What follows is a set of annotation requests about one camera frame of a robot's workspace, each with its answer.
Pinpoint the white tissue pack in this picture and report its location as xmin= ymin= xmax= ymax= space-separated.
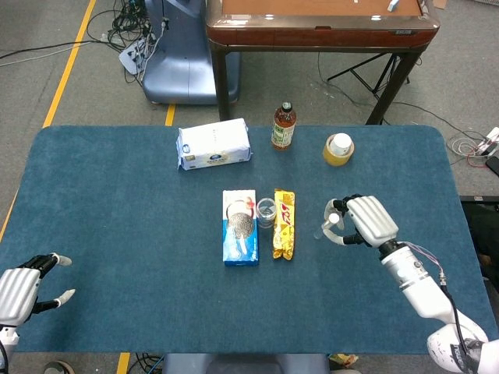
xmin=177 ymin=118 xmax=253 ymax=171

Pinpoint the brown mahjong table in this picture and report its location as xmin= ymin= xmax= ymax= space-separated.
xmin=205 ymin=0 xmax=441 ymax=125

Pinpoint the yellow snack packet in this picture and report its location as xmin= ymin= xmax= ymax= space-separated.
xmin=271 ymin=189 xmax=297 ymax=261

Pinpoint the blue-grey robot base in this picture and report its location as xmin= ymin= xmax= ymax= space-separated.
xmin=142 ymin=0 xmax=241 ymax=105

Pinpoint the amber tea bottle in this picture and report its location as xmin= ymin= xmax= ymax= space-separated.
xmin=271 ymin=101 xmax=297 ymax=152

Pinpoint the blue-grey own robot torso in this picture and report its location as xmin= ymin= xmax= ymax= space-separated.
xmin=161 ymin=353 xmax=331 ymax=374

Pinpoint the crumpled snack wrapper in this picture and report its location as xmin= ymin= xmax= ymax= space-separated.
xmin=329 ymin=353 xmax=359 ymax=369

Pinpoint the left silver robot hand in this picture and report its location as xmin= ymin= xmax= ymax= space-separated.
xmin=0 ymin=252 xmax=76 ymax=327

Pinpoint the clear white-capped tube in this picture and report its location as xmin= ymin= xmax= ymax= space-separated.
xmin=313 ymin=213 xmax=341 ymax=239

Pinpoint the blue table mat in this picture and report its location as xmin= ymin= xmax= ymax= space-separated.
xmin=0 ymin=124 xmax=489 ymax=355

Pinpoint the red white wire bundle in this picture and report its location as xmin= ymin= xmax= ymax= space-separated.
xmin=446 ymin=130 xmax=499 ymax=168

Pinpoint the blue cookie box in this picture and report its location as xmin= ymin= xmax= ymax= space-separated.
xmin=221 ymin=189 xmax=260 ymax=267

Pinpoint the clear glass jar cartoon print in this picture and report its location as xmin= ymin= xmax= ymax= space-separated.
xmin=256 ymin=197 xmax=278 ymax=229

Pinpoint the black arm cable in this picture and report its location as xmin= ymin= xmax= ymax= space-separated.
xmin=439 ymin=272 xmax=484 ymax=374

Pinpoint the long black floor cable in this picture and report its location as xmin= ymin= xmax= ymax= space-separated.
xmin=0 ymin=38 xmax=118 ymax=62

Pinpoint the black floor cable tangle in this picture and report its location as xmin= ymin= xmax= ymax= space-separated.
xmin=85 ymin=0 xmax=157 ymax=85

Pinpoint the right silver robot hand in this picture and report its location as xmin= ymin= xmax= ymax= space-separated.
xmin=322 ymin=193 xmax=399 ymax=249

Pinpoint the white power strip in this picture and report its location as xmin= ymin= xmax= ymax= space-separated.
xmin=119 ymin=37 xmax=151 ymax=75

